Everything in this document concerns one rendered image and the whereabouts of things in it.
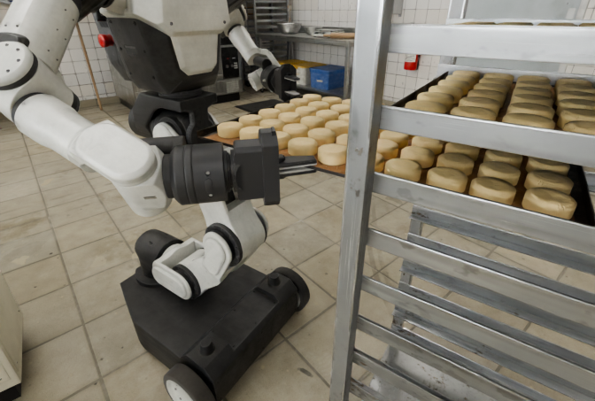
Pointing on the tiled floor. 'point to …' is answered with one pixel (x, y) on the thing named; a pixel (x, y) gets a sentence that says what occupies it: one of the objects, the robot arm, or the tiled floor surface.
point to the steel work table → (317, 43)
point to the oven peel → (88, 65)
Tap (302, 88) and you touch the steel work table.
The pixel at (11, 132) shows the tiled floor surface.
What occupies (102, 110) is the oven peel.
